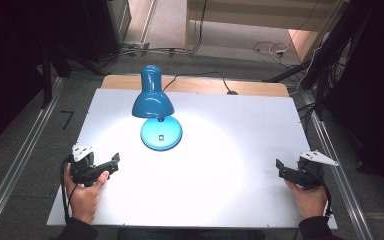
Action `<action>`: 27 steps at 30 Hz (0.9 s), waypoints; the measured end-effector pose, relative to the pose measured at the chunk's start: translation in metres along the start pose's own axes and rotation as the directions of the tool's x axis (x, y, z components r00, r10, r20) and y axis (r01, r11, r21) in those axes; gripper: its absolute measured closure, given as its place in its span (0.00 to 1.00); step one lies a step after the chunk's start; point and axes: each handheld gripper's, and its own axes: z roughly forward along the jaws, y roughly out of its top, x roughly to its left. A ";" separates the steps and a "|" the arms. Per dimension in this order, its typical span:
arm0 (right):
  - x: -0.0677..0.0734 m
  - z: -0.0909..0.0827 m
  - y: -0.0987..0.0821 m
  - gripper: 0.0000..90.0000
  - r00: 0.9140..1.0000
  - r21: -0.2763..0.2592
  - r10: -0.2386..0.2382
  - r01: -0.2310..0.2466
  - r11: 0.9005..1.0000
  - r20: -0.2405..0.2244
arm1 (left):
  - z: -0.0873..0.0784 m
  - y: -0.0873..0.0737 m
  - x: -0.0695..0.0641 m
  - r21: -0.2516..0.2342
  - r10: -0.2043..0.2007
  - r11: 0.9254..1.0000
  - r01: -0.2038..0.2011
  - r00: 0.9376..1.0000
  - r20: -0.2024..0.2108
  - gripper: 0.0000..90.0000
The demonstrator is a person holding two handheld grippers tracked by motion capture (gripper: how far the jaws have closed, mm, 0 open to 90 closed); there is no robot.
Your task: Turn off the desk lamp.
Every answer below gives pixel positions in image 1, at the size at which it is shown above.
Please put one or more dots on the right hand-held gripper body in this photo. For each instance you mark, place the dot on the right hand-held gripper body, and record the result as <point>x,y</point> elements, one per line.
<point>310,173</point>

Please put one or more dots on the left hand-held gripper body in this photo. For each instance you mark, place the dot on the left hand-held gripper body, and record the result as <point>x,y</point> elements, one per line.
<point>81,168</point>

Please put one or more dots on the blue desk lamp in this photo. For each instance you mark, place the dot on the blue desk lamp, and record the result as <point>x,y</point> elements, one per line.
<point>152,101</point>

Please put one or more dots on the person's right hand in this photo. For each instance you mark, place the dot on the person's right hand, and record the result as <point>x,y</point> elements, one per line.
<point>311,203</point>

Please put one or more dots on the person's left hand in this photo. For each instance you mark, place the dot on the person's left hand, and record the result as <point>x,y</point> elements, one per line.
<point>84,200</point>

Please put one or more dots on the dark cabinet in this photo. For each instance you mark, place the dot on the dark cabinet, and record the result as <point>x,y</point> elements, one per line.
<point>105,26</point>

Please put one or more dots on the light wooden furniture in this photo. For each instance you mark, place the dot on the light wooden furniture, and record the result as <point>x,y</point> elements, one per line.
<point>246,13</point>

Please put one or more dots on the metal floor rail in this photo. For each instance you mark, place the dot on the metal floor rail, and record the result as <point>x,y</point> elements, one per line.
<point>23,156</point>
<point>341,186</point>

